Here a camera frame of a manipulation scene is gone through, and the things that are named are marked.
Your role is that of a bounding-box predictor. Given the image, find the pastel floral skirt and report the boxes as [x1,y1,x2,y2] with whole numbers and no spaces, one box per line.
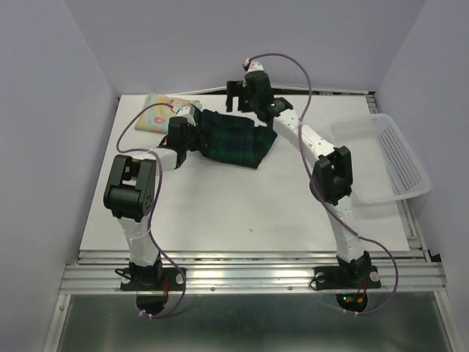
[134,93,202,135]

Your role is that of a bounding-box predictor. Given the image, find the dark green plaid skirt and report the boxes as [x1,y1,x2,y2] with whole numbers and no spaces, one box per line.
[194,109,277,169]

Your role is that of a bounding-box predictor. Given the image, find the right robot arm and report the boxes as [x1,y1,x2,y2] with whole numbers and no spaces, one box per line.
[226,70,381,290]

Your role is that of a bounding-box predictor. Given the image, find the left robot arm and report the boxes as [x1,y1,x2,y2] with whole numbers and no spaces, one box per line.
[103,114,199,290]

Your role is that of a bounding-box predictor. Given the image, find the white plastic basket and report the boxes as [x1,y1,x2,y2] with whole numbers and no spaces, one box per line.
[317,114,431,205]

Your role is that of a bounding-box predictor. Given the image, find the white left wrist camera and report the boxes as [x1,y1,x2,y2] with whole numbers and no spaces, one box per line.
[176,104,201,125]

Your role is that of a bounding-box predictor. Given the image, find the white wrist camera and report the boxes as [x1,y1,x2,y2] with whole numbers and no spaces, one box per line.
[176,104,201,125]
[243,59,265,73]

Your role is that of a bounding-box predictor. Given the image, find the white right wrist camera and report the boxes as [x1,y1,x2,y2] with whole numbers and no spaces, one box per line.
[243,59,265,73]

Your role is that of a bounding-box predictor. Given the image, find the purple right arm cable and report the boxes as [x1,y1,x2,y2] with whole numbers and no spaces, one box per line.
[243,53,400,317]

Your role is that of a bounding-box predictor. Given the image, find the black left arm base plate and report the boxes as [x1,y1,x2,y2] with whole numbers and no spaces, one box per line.
[115,268,186,319]

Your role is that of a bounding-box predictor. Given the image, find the aluminium mounting rail frame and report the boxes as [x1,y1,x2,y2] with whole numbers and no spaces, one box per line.
[45,95,465,351]

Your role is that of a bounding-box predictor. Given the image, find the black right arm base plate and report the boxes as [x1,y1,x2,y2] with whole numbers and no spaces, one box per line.
[309,265,381,315]

